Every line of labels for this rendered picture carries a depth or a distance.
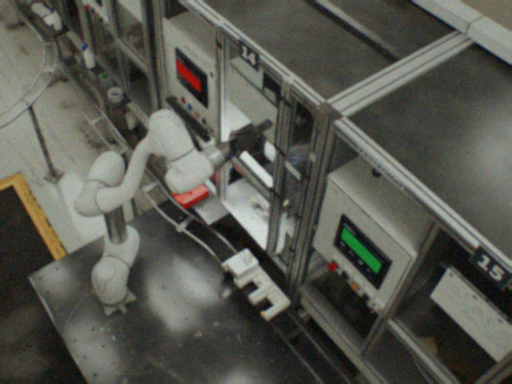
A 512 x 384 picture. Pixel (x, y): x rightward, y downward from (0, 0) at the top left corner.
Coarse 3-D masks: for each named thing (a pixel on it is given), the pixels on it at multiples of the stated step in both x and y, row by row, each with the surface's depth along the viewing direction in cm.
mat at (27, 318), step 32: (0, 192) 411; (32, 192) 412; (0, 224) 392; (32, 224) 392; (0, 256) 374; (32, 256) 375; (0, 288) 358; (32, 288) 358; (0, 320) 343; (32, 320) 343; (0, 352) 328; (32, 352) 329; (64, 352) 330
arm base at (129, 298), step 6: (126, 288) 284; (96, 294) 282; (126, 294) 280; (120, 300) 276; (126, 300) 280; (132, 300) 281; (102, 306) 278; (108, 306) 276; (114, 306) 277; (120, 306) 276; (108, 312) 275; (126, 312) 277
